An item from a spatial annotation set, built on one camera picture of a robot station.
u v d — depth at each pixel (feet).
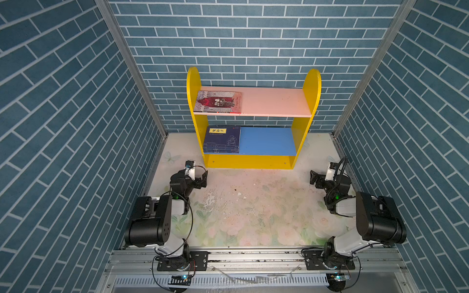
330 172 2.72
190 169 2.59
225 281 2.30
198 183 2.74
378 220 1.48
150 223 1.47
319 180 2.78
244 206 2.94
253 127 4.04
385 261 2.48
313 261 2.42
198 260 2.42
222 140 3.09
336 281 2.35
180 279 2.37
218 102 2.51
